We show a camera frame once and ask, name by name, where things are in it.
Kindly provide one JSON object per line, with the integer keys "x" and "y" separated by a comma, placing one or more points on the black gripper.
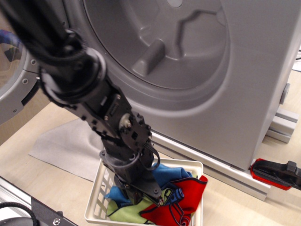
{"x": 133, "y": 175}

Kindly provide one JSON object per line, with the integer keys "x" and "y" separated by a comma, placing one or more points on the blue cloth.
{"x": 162, "y": 174}

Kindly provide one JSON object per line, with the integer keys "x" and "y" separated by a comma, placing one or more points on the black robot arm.
{"x": 75, "y": 77}

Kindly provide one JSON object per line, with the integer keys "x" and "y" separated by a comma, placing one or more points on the white plastic laundry basket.
{"x": 96, "y": 211}

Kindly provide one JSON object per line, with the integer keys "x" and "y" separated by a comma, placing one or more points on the grey toy washing machine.
{"x": 206, "y": 73}

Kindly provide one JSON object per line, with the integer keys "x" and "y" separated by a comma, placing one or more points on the grey washing machine door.
{"x": 18, "y": 84}

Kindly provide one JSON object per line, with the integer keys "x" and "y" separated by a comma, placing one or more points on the light green cloth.
{"x": 122, "y": 209}

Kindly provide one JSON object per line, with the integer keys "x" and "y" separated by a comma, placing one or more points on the red cloth with dark trim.
{"x": 184, "y": 199}

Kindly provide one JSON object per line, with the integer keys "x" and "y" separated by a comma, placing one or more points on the grey felt cloth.
{"x": 72, "y": 147}

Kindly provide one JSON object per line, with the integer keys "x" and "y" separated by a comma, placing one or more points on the black metal mounting plate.
{"x": 48, "y": 216}

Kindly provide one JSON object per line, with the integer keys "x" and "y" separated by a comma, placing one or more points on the red and black clamp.
{"x": 283, "y": 176}

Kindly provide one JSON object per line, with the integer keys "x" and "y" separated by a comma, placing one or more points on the aluminium extrusion side block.
{"x": 283, "y": 125}

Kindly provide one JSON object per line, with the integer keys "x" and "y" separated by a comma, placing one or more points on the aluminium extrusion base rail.
{"x": 238, "y": 178}

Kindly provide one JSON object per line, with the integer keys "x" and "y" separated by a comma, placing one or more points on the aluminium frame rail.
{"x": 11, "y": 193}

